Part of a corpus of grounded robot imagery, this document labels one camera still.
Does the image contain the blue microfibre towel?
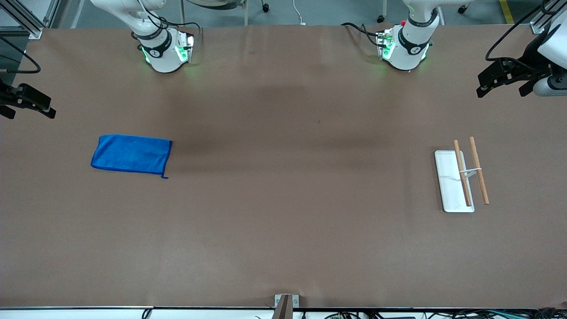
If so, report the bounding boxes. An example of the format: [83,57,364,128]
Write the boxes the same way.
[91,134,173,179]

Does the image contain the white rack with wooden bars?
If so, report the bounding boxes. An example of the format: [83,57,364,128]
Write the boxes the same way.
[434,136,490,213]

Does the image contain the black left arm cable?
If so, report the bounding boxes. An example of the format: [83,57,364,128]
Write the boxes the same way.
[485,0,559,74]

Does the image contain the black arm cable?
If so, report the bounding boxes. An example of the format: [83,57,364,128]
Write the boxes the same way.
[0,38,42,74]
[485,0,559,74]

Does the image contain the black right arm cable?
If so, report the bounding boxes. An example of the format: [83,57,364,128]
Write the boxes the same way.
[0,38,42,74]

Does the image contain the black left base cable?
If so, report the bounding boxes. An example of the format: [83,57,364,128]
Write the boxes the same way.
[341,22,388,48]

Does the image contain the white floor cable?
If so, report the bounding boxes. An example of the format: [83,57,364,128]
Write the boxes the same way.
[292,0,307,25]

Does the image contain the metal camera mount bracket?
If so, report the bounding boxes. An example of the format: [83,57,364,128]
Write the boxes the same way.
[274,294,299,319]

